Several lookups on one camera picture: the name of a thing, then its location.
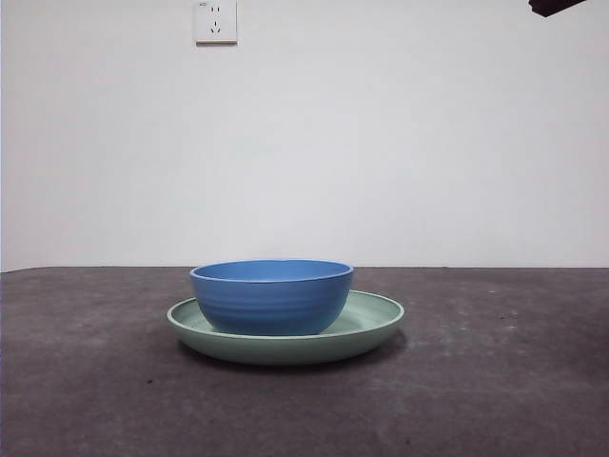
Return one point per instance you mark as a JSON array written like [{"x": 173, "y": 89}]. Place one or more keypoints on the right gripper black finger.
[{"x": 547, "y": 7}]

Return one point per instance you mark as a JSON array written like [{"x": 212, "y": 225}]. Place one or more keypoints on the blue ribbed bowl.
[{"x": 271, "y": 304}]

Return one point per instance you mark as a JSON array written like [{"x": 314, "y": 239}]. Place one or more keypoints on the green round plate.
[{"x": 285, "y": 350}]

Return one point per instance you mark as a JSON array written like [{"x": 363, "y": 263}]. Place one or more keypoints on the white wall socket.
[{"x": 216, "y": 24}]

